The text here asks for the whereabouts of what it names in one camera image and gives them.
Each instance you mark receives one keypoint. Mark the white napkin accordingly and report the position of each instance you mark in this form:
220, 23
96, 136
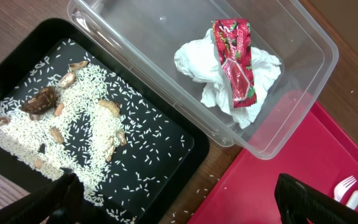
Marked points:
198, 59

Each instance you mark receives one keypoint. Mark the spilled rice and peanut shells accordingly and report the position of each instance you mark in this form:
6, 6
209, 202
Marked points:
71, 111

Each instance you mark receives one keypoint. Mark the white plastic fork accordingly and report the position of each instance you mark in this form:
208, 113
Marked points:
341, 188

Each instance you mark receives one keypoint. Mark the clear plastic bin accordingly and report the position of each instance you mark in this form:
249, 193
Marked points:
147, 33

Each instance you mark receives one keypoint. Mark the red serving tray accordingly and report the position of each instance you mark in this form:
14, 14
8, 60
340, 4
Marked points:
319, 153

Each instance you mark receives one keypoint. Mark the white plastic spoon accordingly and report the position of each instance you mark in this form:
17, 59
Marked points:
353, 200

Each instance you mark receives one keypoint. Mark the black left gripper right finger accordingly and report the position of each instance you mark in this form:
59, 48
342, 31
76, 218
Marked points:
298, 203

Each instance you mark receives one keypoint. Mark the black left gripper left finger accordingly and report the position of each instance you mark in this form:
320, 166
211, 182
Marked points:
58, 202

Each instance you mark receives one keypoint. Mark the red snack wrapper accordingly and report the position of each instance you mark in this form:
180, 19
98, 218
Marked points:
233, 41

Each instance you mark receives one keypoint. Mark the black plastic tray bin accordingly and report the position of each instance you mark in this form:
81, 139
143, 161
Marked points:
30, 51

